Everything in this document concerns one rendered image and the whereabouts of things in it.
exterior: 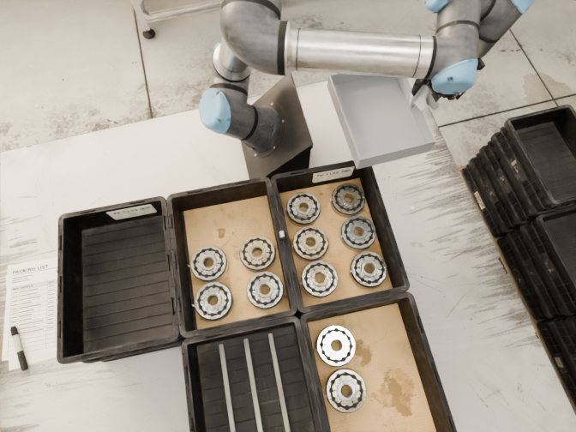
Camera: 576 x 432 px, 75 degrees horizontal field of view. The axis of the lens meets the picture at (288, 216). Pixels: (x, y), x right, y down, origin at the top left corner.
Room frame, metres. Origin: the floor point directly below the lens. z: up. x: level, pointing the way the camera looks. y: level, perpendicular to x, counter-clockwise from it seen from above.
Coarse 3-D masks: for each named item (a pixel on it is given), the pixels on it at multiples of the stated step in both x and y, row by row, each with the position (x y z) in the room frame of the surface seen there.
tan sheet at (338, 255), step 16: (288, 192) 0.48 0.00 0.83; (320, 192) 0.48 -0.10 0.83; (304, 208) 0.43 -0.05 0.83; (368, 208) 0.43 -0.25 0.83; (288, 224) 0.38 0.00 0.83; (320, 224) 0.38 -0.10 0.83; (336, 224) 0.38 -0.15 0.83; (336, 240) 0.33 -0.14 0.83; (336, 256) 0.28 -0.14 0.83; (352, 256) 0.28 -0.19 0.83; (368, 272) 0.23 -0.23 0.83; (336, 288) 0.18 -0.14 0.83; (352, 288) 0.18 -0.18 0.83; (384, 288) 0.18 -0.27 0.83; (304, 304) 0.14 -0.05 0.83
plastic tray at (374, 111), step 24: (336, 96) 0.64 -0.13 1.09; (360, 96) 0.68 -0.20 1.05; (384, 96) 0.68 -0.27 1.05; (408, 96) 0.66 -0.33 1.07; (360, 120) 0.60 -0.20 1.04; (384, 120) 0.60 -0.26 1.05; (408, 120) 0.60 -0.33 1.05; (360, 144) 0.53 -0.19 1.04; (384, 144) 0.52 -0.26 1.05; (408, 144) 0.52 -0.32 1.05; (432, 144) 0.50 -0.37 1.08; (360, 168) 0.46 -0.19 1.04
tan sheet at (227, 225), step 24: (192, 216) 0.40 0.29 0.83; (216, 216) 0.40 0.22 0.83; (240, 216) 0.40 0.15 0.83; (264, 216) 0.40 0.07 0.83; (192, 240) 0.33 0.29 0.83; (216, 240) 0.33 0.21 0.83; (240, 240) 0.33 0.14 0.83; (240, 264) 0.25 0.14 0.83; (240, 288) 0.18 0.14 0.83; (264, 288) 0.18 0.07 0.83; (240, 312) 0.12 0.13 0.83; (264, 312) 0.12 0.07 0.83
